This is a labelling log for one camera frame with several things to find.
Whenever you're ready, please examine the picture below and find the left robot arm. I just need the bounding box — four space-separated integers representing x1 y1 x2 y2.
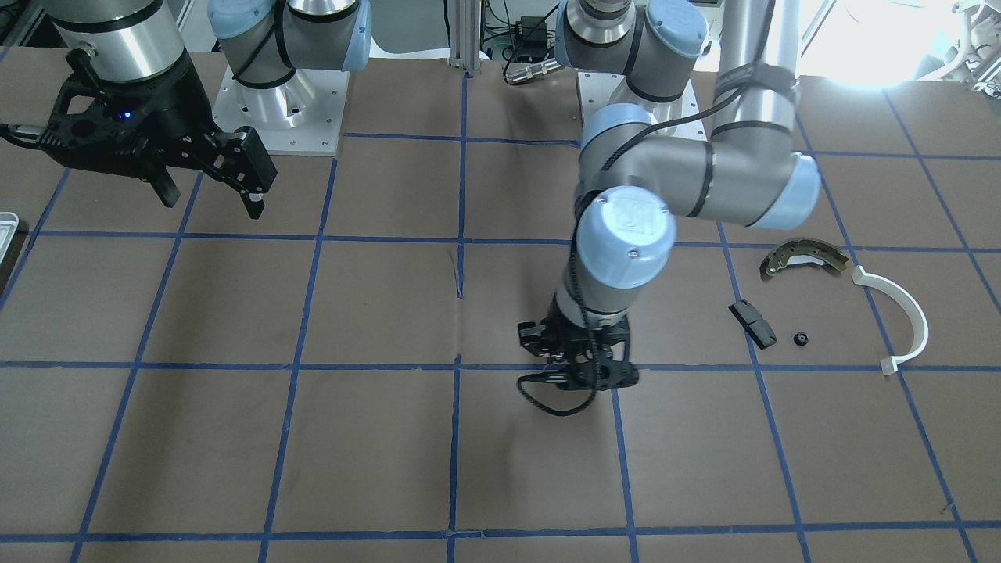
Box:
518 1 820 393

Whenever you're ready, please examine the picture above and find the black brake pad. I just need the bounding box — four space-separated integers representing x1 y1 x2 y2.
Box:
728 299 778 350

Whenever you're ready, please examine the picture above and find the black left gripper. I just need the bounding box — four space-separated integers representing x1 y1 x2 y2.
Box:
516 309 640 392

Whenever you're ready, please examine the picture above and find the white curved plastic part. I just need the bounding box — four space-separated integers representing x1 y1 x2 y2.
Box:
851 265 930 376

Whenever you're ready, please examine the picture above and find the silver metal tray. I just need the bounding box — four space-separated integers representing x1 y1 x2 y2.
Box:
0 211 20 264

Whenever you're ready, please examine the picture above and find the olive brake shoe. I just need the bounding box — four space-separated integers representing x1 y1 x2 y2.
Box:
760 238 850 278

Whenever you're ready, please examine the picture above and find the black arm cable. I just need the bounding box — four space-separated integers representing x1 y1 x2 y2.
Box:
516 63 798 417

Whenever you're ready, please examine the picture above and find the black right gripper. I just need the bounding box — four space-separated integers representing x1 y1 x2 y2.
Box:
37 51 278 220

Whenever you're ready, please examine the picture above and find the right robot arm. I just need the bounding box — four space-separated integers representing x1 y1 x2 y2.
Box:
29 1 372 220

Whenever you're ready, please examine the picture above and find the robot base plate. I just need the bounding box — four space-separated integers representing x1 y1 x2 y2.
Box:
212 68 351 156
578 71 700 144

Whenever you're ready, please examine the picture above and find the aluminium frame post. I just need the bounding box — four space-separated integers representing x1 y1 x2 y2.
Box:
446 1 483 76

